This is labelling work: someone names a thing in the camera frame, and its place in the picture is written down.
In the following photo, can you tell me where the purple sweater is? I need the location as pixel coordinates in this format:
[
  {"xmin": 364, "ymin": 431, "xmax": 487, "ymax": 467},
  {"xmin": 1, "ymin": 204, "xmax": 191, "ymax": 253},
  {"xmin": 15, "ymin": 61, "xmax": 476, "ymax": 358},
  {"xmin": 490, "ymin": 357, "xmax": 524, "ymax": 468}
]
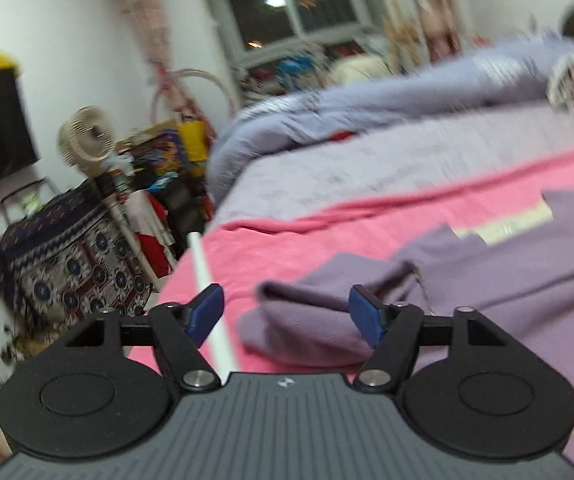
[{"xmin": 236, "ymin": 186, "xmax": 574, "ymax": 479}]

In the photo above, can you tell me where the white plastic pipe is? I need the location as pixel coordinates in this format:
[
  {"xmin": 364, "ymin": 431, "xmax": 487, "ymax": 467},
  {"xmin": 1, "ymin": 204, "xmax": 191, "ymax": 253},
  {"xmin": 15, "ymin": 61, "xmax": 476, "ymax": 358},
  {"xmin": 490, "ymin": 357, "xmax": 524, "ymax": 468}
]
[{"xmin": 187, "ymin": 232, "xmax": 239, "ymax": 384}]

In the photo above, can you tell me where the pink towel blanket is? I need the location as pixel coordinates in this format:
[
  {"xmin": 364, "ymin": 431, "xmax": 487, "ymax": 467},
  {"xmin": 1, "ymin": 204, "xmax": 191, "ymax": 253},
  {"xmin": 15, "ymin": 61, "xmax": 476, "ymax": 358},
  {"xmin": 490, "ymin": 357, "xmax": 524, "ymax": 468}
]
[{"xmin": 126, "ymin": 138, "xmax": 574, "ymax": 376}]

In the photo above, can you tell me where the patterned cloth covered cabinet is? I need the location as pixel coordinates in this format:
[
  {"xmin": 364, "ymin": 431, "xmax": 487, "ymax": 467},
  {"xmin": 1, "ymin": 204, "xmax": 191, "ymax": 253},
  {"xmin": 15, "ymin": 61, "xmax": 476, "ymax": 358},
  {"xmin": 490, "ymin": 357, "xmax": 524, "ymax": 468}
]
[{"xmin": 0, "ymin": 183, "xmax": 153, "ymax": 337}]

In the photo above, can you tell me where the colourful toy box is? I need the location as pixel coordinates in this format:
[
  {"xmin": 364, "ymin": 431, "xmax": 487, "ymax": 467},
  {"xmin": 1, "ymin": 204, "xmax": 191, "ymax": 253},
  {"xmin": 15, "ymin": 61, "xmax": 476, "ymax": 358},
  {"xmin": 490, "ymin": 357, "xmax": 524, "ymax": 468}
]
[{"xmin": 116, "ymin": 128, "xmax": 191, "ymax": 188}]

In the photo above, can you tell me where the lavender bed sheet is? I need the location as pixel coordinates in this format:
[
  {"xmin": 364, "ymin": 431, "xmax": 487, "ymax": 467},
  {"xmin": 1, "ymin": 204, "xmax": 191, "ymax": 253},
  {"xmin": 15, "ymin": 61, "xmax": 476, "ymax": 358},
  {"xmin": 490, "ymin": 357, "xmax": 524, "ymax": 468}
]
[{"xmin": 210, "ymin": 102, "xmax": 574, "ymax": 228}]

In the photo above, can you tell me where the yellow bag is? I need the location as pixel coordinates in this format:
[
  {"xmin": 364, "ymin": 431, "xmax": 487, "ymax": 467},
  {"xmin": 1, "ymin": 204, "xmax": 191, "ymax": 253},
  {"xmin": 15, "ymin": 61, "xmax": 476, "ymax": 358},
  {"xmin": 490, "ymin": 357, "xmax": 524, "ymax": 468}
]
[{"xmin": 176, "ymin": 119, "xmax": 209, "ymax": 164}]

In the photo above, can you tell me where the cream desk fan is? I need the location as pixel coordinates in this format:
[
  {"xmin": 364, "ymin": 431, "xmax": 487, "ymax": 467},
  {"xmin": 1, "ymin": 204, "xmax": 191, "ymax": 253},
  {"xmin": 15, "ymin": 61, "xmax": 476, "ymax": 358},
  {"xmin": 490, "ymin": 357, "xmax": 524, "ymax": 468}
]
[{"xmin": 57, "ymin": 106, "xmax": 117, "ymax": 168}]

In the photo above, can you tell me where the pink hula hoop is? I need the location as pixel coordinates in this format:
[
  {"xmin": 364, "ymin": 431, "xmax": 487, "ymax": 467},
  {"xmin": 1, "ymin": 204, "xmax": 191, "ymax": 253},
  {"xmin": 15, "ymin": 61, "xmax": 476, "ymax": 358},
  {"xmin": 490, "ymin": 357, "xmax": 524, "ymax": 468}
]
[{"xmin": 149, "ymin": 68, "xmax": 239, "ymax": 124}]

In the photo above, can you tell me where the cream pillow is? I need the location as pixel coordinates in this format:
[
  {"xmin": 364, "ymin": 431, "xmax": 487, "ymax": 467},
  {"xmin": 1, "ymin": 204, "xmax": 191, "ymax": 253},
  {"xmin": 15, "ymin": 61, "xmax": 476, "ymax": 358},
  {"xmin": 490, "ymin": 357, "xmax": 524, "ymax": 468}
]
[{"xmin": 328, "ymin": 54, "xmax": 393, "ymax": 86}]

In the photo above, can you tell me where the blue plush toy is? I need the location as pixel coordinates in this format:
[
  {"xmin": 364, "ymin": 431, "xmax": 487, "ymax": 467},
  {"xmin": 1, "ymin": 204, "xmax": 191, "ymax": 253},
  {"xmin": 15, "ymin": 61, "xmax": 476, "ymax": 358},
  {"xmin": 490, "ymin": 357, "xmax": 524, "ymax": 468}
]
[{"xmin": 275, "ymin": 54, "xmax": 314, "ymax": 92}]

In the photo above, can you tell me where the blue-grey duvet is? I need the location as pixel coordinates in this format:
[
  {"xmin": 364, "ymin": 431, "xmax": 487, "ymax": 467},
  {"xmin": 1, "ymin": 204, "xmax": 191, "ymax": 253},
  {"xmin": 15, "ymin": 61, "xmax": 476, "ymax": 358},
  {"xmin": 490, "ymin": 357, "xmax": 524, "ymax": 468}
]
[{"xmin": 206, "ymin": 32, "xmax": 574, "ymax": 205}]

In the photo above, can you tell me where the pink right curtain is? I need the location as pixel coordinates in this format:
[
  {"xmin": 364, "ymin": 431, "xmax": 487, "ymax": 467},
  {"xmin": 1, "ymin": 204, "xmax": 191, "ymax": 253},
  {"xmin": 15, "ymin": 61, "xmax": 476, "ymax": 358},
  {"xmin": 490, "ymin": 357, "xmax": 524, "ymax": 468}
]
[{"xmin": 415, "ymin": 0, "xmax": 460, "ymax": 63}]

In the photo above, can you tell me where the pink curtain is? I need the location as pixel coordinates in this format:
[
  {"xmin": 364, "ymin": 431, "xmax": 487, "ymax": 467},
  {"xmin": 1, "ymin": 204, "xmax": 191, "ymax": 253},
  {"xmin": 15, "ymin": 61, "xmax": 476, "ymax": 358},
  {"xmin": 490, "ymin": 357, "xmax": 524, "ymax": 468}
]
[
  {"xmin": 415, "ymin": 0, "xmax": 460, "ymax": 63},
  {"xmin": 122, "ymin": 0, "xmax": 203, "ymax": 119}
]

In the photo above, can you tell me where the window with bars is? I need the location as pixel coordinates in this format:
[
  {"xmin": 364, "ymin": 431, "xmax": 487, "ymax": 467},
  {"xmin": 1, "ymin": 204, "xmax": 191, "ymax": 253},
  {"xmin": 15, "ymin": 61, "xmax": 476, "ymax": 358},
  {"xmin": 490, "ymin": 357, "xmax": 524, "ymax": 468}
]
[{"xmin": 208, "ymin": 0, "xmax": 374, "ymax": 68}]

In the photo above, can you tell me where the pink left curtain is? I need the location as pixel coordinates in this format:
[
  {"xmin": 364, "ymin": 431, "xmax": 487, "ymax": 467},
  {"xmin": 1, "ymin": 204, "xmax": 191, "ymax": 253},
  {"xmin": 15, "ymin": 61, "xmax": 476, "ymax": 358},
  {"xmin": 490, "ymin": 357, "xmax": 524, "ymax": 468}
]
[{"xmin": 122, "ymin": 0, "xmax": 203, "ymax": 119}]

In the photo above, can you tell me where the black wire basket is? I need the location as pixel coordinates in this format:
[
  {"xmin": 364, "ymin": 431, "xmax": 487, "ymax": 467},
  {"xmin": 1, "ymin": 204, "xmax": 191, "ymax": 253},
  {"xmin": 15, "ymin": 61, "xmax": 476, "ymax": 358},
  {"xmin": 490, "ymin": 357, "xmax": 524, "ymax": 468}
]
[{"xmin": 0, "ymin": 177, "xmax": 60, "ymax": 226}]

